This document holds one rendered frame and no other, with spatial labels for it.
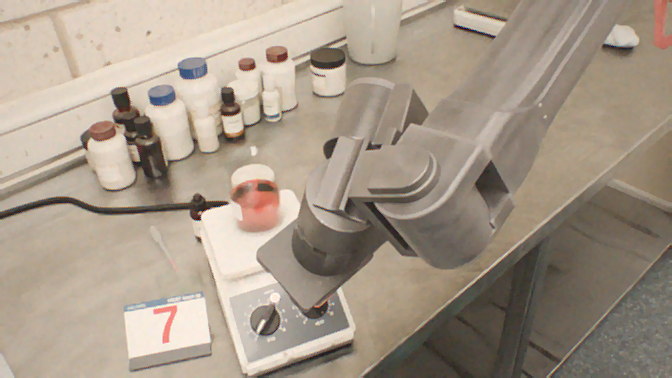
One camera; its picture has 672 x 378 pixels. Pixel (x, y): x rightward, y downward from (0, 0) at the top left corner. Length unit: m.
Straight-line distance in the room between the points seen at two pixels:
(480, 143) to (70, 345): 0.55
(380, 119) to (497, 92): 0.09
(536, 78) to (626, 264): 1.49
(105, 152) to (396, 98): 0.58
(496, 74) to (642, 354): 1.42
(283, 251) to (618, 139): 0.71
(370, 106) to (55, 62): 0.71
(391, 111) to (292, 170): 0.52
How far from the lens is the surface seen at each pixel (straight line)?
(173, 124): 0.97
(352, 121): 0.43
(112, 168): 0.94
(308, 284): 0.48
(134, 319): 0.72
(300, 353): 0.66
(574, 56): 0.42
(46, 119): 1.04
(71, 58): 1.07
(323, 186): 0.39
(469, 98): 0.39
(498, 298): 1.66
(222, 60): 1.15
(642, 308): 1.87
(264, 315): 0.63
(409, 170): 0.34
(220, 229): 0.71
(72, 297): 0.81
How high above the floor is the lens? 1.29
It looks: 37 degrees down
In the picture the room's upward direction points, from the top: 3 degrees counter-clockwise
